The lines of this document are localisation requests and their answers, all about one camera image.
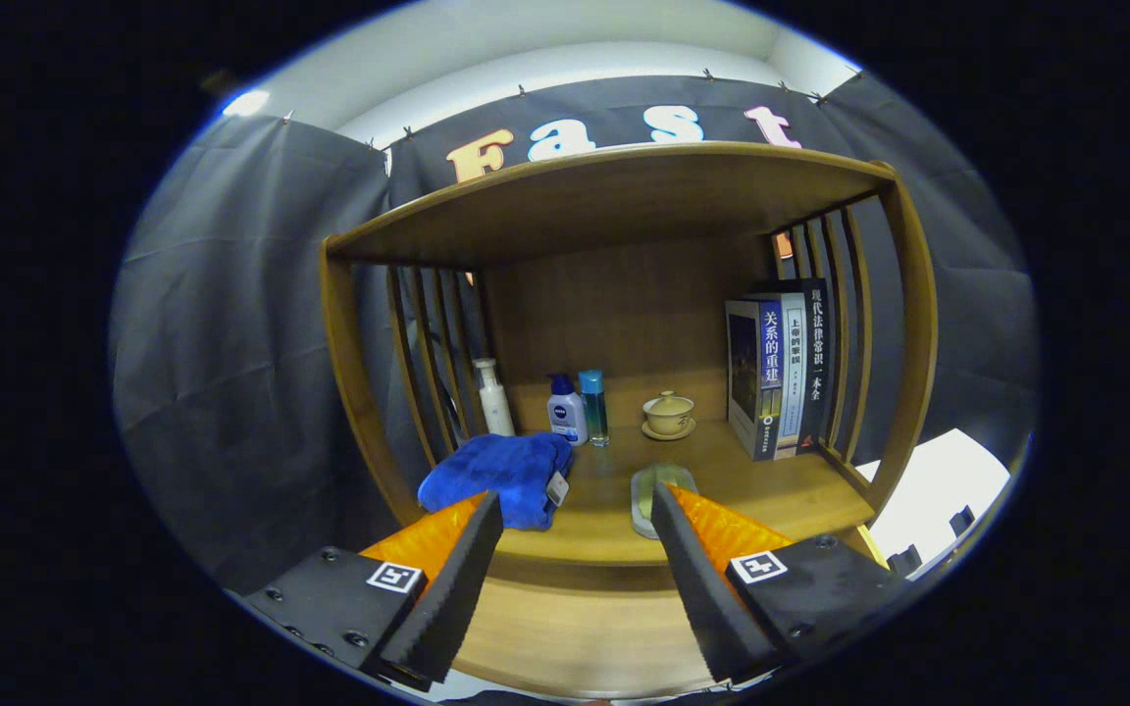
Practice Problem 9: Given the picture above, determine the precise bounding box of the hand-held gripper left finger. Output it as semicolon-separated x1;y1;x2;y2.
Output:
241;490;505;692

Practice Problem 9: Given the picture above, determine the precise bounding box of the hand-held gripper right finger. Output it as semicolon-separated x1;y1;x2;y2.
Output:
649;480;919;687

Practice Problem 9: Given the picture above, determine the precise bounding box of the green scrub brush with pad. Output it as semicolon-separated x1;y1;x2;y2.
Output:
630;463;700;540

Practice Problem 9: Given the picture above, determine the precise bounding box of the wooden drawer with black knob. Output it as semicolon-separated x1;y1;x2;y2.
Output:
447;525;892;699

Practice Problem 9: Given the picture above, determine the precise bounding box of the wooden countertop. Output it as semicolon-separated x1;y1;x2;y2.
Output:
418;420;877;568

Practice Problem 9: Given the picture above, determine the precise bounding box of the wooden cabinet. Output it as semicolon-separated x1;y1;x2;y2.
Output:
320;140;939;589

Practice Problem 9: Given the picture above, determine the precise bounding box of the blue towel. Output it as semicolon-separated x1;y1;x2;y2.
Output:
417;431;574;531

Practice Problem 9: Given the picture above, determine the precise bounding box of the beige lidded teacup with saucer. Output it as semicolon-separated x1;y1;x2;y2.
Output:
642;390;697;441

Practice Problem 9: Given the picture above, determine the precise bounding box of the white pump bottle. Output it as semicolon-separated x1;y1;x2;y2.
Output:
473;357;516;437

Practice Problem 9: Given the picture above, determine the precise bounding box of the white bottle with blue cap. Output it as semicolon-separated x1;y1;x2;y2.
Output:
546;373;590;447

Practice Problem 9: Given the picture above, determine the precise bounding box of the teal bottle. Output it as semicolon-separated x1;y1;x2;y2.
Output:
578;369;611;448

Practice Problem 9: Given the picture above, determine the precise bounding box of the grey and blue book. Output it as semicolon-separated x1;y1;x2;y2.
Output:
725;297;784;462

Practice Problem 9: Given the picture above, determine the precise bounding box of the pale blue book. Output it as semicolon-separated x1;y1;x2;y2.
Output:
776;291;811;458

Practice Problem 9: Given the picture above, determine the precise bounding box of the black book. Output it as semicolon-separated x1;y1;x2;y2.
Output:
800;277;836;454

